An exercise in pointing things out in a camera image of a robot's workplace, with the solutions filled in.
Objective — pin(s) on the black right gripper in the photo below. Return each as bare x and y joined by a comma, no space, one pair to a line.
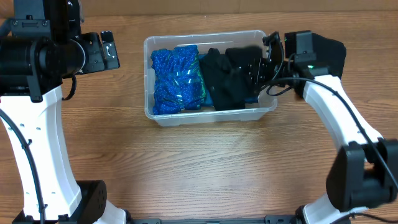
261,69

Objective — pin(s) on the blue sequined fabric bundle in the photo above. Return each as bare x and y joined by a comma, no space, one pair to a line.
179,83

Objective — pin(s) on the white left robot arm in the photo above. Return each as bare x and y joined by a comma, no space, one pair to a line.
41,46

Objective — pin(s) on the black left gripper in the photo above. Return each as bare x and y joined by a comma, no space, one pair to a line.
93,52

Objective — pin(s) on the clear plastic storage bin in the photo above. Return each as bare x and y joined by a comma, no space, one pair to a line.
204,42

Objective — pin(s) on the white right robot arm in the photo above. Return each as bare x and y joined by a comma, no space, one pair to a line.
364,173

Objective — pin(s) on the blue denim jeans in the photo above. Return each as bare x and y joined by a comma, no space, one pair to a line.
208,102

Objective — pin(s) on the black folded garment top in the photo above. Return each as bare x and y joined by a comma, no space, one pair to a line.
330,52

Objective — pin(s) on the black garment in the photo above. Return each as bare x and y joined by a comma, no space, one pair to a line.
330,52
247,59
226,84

